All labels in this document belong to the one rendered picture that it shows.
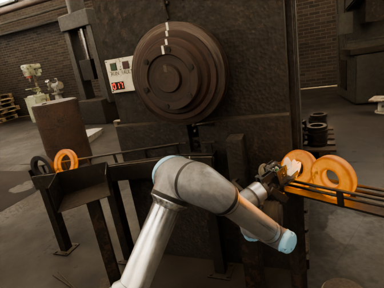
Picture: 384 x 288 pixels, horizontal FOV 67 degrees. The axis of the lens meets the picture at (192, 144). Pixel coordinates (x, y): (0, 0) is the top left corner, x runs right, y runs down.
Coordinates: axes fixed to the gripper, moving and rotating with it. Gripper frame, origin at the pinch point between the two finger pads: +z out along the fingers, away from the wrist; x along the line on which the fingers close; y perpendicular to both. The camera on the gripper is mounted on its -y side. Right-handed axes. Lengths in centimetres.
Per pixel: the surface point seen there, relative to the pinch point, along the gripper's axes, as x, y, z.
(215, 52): 34, 47, 1
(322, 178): -13.2, 0.7, -3.0
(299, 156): -0.3, 3.8, 1.2
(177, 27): 46, 62, -5
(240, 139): 27.3, 8.3, -4.3
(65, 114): 328, 2, -54
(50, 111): 329, 14, -68
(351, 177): -23.5, 4.2, -1.3
